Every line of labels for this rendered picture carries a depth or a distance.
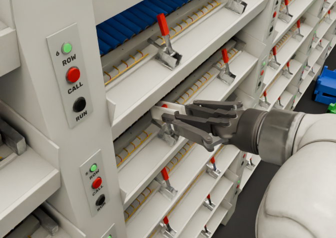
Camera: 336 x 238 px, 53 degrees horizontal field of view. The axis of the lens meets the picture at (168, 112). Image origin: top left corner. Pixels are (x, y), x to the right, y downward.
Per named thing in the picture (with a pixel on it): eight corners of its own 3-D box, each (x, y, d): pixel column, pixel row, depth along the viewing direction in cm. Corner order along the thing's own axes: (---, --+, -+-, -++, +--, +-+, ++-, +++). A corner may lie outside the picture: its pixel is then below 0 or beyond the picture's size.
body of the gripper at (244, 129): (256, 166, 56) (207, 152, 61) (276, 136, 61) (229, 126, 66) (253, 130, 52) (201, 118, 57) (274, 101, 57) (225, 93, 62)
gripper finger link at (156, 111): (182, 122, 66) (180, 125, 66) (154, 116, 70) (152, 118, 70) (179, 110, 65) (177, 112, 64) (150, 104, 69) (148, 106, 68)
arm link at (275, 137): (309, 146, 58) (275, 139, 62) (310, 102, 53) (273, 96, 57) (291, 181, 53) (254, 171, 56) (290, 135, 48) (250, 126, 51)
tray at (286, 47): (308, 35, 158) (325, 10, 148) (255, 103, 121) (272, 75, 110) (270, 14, 163) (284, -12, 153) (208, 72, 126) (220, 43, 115)
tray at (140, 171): (252, 69, 102) (266, 45, 95) (119, 216, 64) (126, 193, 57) (198, 36, 107) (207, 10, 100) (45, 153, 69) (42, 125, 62)
